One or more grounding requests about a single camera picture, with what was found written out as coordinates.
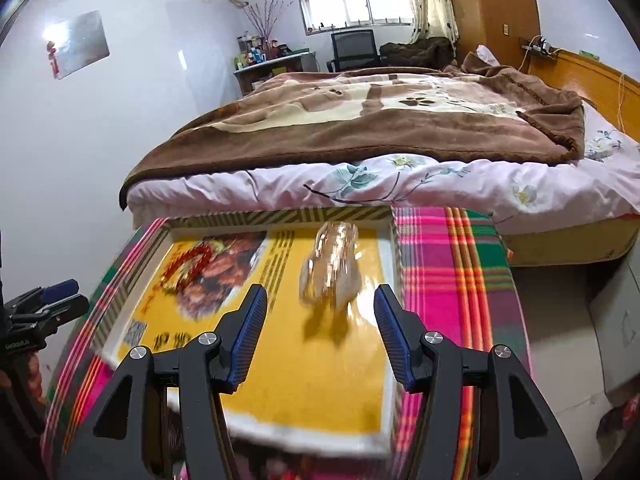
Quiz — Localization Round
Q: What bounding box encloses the wooden wardrobe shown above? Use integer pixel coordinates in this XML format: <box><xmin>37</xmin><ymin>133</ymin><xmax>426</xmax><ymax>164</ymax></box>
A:
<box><xmin>442</xmin><ymin>0</ymin><xmax>542</xmax><ymax>68</ymax></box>

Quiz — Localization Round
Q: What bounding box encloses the pink plaid cloth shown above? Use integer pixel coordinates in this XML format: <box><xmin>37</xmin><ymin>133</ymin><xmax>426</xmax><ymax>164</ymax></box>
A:
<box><xmin>40</xmin><ymin>205</ymin><xmax>533</xmax><ymax>480</ymax></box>

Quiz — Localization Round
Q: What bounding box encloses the power strip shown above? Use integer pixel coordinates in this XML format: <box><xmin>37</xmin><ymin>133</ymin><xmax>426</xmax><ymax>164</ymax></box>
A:
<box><xmin>520</xmin><ymin>35</ymin><xmax>553</xmax><ymax>56</ymax></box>

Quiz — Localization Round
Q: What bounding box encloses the silver wall poster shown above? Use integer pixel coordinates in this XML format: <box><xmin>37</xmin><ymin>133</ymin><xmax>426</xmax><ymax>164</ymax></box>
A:
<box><xmin>44</xmin><ymin>10</ymin><xmax>111</xmax><ymax>81</ymax></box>

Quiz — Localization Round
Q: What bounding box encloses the grey cabinet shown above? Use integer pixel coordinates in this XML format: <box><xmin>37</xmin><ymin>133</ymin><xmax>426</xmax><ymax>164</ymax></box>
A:
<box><xmin>587</xmin><ymin>240</ymin><xmax>640</xmax><ymax>401</ymax></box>

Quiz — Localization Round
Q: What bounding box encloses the red cloth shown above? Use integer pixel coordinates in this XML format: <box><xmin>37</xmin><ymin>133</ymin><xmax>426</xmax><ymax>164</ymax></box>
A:
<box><xmin>595</xmin><ymin>395</ymin><xmax>640</xmax><ymax>453</ymax></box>

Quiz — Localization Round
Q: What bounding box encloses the white cable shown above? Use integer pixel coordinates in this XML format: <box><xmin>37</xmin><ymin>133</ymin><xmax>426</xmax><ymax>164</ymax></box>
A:
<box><xmin>616</xmin><ymin>72</ymin><xmax>629</xmax><ymax>131</ymax></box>

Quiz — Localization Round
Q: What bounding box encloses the black office chair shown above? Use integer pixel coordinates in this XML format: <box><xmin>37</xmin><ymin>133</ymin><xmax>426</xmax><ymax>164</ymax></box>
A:
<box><xmin>326</xmin><ymin>29</ymin><xmax>383</xmax><ymax>73</ymax></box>

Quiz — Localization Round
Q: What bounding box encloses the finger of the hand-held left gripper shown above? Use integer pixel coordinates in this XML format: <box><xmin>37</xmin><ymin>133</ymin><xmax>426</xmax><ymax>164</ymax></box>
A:
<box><xmin>7</xmin><ymin>294</ymin><xmax>91</xmax><ymax>333</ymax></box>
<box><xmin>4</xmin><ymin>279</ymin><xmax>80</xmax><ymax>315</ymax></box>

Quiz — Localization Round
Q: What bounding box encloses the wooden bed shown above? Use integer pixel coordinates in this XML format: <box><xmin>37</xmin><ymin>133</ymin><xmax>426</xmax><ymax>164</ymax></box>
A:
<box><xmin>120</xmin><ymin>47</ymin><xmax>640</xmax><ymax>268</ymax></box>

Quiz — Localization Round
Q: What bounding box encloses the brown plush blanket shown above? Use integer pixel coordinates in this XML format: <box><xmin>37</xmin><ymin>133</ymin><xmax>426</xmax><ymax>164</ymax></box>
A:
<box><xmin>120</xmin><ymin>52</ymin><xmax>586</xmax><ymax>211</ymax></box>

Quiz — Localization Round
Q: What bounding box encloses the white desk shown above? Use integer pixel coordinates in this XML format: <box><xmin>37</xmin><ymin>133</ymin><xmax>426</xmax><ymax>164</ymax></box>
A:
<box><xmin>232</xmin><ymin>50</ymin><xmax>321</xmax><ymax>97</ymax></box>

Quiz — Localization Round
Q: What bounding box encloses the red wall ornament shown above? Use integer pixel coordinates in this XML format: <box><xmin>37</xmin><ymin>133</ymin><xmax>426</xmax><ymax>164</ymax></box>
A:
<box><xmin>45</xmin><ymin>40</ymin><xmax>63</xmax><ymax>78</ymax></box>

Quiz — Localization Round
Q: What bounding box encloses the dark brown cloth pile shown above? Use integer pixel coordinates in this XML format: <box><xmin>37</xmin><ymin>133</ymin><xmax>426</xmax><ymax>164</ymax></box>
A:
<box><xmin>379</xmin><ymin>37</ymin><xmax>458</xmax><ymax>68</ymax></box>

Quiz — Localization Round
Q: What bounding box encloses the vase with bare branches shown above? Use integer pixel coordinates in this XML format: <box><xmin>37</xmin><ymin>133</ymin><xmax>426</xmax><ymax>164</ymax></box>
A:
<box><xmin>242</xmin><ymin>0</ymin><xmax>293</xmax><ymax>61</ymax></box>

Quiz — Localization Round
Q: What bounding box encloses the yellow tray with striped rim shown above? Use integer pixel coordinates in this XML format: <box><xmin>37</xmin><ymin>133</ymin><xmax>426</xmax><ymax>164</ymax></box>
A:
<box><xmin>102</xmin><ymin>205</ymin><xmax>401</xmax><ymax>461</ymax></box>

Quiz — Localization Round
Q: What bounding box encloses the clear hair claw clip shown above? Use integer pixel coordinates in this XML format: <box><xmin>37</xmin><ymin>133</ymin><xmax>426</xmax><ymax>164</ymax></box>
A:
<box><xmin>299</xmin><ymin>220</ymin><xmax>362</xmax><ymax>311</ymax></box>

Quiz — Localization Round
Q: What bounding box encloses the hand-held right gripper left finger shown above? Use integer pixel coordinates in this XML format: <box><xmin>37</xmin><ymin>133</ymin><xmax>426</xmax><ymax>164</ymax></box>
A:
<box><xmin>55</xmin><ymin>284</ymin><xmax>269</xmax><ymax>480</ymax></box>

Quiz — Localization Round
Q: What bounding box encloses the red bead bracelet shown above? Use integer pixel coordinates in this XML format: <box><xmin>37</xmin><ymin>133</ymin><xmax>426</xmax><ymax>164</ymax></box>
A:
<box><xmin>160</xmin><ymin>242</ymin><xmax>221</xmax><ymax>286</ymax></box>

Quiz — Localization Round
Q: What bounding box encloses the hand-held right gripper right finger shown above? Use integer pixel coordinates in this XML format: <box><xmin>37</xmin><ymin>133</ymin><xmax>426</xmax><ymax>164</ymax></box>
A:
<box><xmin>374</xmin><ymin>284</ymin><xmax>583</xmax><ymax>480</ymax></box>

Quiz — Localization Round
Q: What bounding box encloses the group of bottles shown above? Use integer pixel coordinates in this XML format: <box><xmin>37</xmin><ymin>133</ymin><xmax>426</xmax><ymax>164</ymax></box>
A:
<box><xmin>235</xmin><ymin>32</ymin><xmax>273</xmax><ymax>68</ymax></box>

